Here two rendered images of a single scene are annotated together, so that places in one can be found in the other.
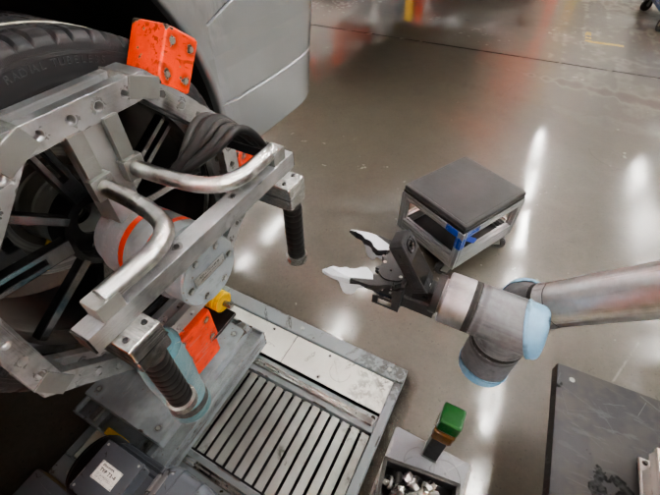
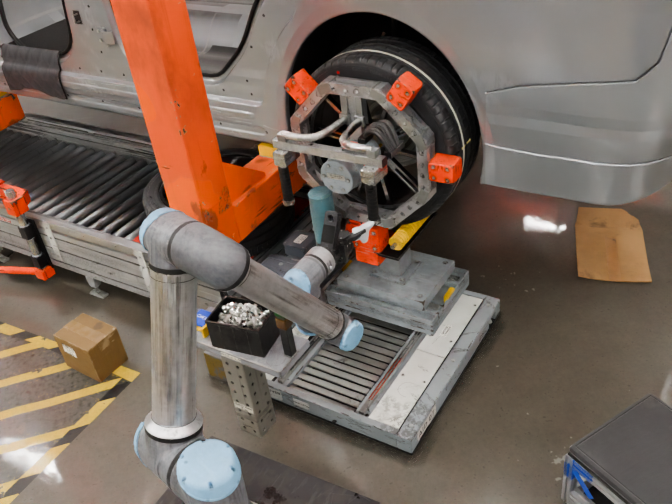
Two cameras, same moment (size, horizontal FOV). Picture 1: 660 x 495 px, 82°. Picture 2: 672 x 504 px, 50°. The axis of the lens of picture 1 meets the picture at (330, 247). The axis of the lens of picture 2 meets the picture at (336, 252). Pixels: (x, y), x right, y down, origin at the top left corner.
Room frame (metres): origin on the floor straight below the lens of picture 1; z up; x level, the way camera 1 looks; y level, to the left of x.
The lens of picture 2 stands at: (0.68, -1.92, 2.05)
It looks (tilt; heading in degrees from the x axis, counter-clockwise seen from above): 35 degrees down; 98
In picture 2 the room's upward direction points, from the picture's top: 8 degrees counter-clockwise
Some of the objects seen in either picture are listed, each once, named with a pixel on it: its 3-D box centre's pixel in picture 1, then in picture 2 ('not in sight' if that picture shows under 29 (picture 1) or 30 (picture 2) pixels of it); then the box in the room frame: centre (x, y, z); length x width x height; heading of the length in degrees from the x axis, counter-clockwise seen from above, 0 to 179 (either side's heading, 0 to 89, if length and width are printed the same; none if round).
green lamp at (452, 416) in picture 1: (451, 419); not in sight; (0.25, -0.22, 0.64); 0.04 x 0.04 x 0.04; 62
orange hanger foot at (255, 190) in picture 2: not in sight; (256, 167); (0.06, 0.61, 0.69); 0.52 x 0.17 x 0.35; 62
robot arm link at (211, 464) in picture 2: not in sight; (210, 482); (0.13, -0.80, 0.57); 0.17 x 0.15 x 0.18; 138
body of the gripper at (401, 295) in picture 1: (408, 285); (334, 248); (0.43, -0.14, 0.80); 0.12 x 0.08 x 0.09; 62
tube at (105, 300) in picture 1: (92, 216); (312, 118); (0.36, 0.30, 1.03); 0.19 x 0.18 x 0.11; 62
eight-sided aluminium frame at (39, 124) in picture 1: (137, 237); (361, 154); (0.50, 0.36, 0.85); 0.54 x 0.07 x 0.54; 152
